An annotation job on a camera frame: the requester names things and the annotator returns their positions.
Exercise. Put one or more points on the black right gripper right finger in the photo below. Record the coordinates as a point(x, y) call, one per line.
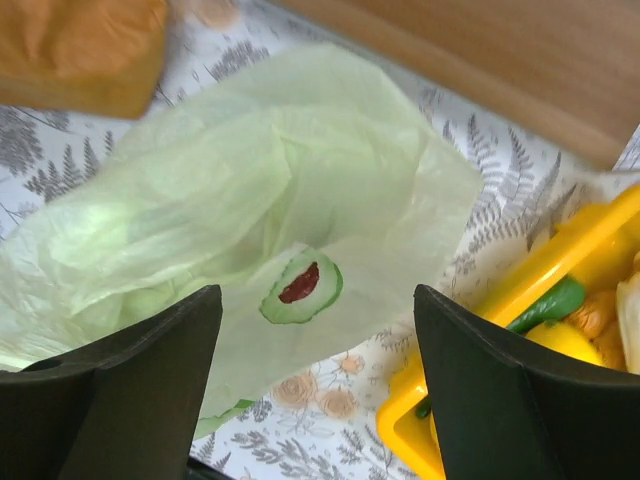
point(508, 408)

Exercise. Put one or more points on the yellow toy lemon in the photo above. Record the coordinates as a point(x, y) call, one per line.
point(567, 340)

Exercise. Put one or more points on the floral patterned table mat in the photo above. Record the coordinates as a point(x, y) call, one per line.
point(320, 423)

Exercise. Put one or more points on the dark green toy chili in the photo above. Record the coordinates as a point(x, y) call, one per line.
point(562, 299)

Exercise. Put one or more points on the light green plastic bag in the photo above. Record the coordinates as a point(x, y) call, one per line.
point(307, 186)

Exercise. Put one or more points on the white toy leek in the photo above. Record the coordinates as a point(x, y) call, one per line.
point(627, 305)

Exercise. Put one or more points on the yellow plastic bin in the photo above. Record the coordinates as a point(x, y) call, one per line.
point(596, 247)

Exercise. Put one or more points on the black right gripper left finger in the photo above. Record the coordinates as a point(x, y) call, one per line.
point(122, 407)

